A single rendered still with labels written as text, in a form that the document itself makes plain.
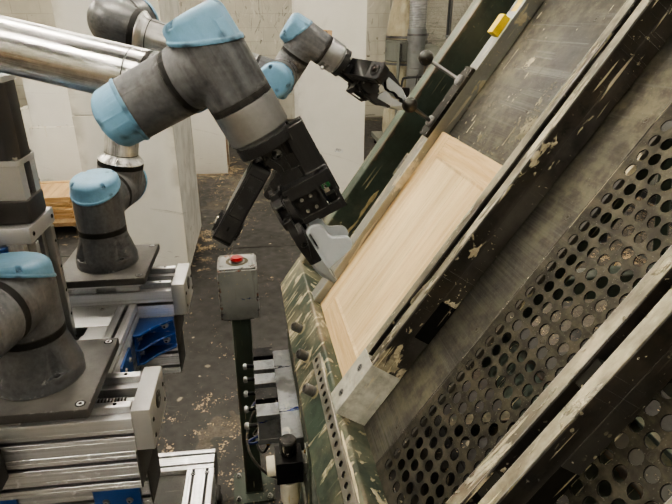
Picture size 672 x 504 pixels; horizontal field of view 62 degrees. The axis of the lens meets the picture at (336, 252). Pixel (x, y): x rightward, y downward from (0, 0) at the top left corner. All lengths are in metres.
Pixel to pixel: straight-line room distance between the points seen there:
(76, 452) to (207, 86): 0.74
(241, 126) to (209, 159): 5.63
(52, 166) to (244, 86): 4.98
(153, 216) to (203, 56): 3.08
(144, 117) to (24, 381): 0.56
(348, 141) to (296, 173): 4.39
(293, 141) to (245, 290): 1.10
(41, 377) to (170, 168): 2.61
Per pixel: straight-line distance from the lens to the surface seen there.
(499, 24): 1.50
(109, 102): 0.69
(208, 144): 6.24
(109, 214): 1.47
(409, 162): 1.47
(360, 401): 1.11
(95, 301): 1.55
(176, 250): 3.75
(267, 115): 0.64
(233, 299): 1.73
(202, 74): 0.64
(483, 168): 1.21
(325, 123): 5.00
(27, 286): 1.01
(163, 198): 3.63
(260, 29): 9.29
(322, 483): 1.12
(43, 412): 1.06
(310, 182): 0.66
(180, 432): 2.57
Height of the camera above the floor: 1.64
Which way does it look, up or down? 23 degrees down
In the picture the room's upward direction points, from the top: straight up
